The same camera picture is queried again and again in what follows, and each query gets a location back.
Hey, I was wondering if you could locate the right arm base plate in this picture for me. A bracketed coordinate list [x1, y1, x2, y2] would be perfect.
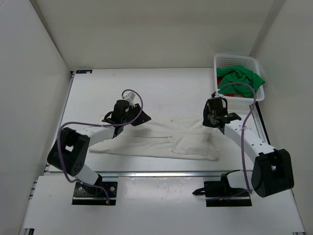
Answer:
[192, 170, 252, 207]

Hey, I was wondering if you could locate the green t shirt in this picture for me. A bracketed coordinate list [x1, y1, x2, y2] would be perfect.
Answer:
[216, 65, 265, 98]

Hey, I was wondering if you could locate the blue table label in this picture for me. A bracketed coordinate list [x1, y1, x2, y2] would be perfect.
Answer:
[75, 70, 93, 74]

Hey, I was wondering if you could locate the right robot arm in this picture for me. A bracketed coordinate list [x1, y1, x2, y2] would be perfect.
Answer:
[202, 96, 294, 198]

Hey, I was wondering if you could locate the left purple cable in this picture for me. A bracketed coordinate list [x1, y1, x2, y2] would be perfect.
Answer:
[58, 89, 144, 204]

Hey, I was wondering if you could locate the white t shirt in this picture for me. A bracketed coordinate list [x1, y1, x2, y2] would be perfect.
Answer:
[89, 117, 218, 161]

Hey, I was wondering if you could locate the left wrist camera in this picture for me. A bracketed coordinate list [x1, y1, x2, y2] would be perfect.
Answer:
[122, 92, 135, 104]

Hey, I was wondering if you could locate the white plastic basket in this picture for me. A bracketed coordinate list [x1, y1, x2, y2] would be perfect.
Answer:
[214, 54, 265, 106]

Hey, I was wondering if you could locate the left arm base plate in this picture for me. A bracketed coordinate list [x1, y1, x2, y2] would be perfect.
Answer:
[72, 176, 118, 206]

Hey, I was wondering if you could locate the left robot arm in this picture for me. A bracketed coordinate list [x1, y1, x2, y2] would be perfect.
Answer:
[47, 99, 151, 196]

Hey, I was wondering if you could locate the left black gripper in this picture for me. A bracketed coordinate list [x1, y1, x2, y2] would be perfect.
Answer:
[121, 103, 151, 126]

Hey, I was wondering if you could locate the aluminium front rail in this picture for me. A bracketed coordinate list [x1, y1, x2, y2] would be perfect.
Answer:
[44, 170, 279, 179]

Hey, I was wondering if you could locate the red t shirt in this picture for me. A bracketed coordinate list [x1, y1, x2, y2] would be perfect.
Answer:
[217, 77, 243, 97]

